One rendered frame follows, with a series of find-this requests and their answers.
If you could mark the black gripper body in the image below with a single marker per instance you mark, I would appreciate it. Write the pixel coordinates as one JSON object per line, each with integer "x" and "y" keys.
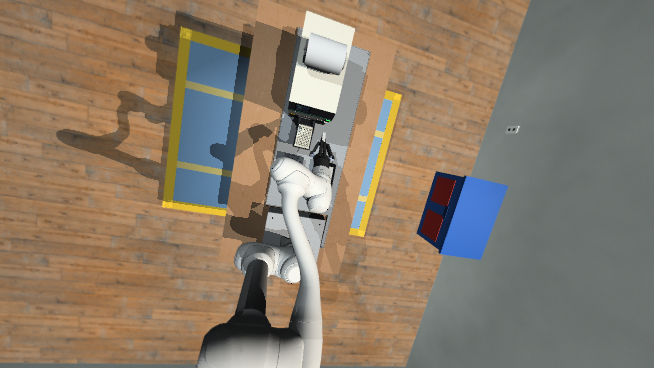
{"x": 321, "y": 160}

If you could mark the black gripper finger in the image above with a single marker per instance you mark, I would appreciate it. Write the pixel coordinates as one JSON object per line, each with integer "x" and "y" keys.
{"x": 327, "y": 147}
{"x": 312, "y": 153}

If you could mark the white cylinder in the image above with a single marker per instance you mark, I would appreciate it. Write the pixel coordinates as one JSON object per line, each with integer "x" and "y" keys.
{"x": 325, "y": 54}

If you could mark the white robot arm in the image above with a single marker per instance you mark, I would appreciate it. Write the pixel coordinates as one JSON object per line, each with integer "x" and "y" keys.
{"x": 247, "y": 340}

